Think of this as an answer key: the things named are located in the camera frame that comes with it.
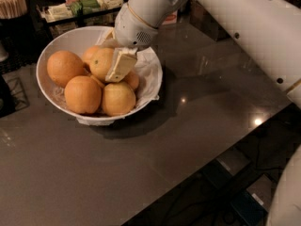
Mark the back hidden orange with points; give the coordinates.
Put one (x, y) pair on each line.
(87, 55)

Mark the front right yellowish orange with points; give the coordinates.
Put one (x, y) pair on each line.
(118, 99)

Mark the small right orange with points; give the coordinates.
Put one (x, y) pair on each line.
(132, 79)

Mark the wooden stir stick holder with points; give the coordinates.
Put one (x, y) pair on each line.
(10, 9)

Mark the white bowl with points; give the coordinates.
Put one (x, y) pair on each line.
(44, 80)

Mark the floor power box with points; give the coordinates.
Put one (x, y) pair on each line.
(224, 167)
(253, 203)

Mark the black tea bag tray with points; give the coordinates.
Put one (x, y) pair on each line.
(58, 19)

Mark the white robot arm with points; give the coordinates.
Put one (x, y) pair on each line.
(269, 31)

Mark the lower floor power box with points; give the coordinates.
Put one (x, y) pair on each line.
(253, 203)

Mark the white paper bowl liner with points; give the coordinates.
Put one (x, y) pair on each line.
(148, 68)

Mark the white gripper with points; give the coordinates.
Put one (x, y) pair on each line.
(131, 28)

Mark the upper floor power box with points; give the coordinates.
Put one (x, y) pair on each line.
(224, 167)

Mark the white card red logo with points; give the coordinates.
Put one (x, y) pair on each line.
(171, 18)

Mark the black wire rack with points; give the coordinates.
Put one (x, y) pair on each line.
(12, 96)

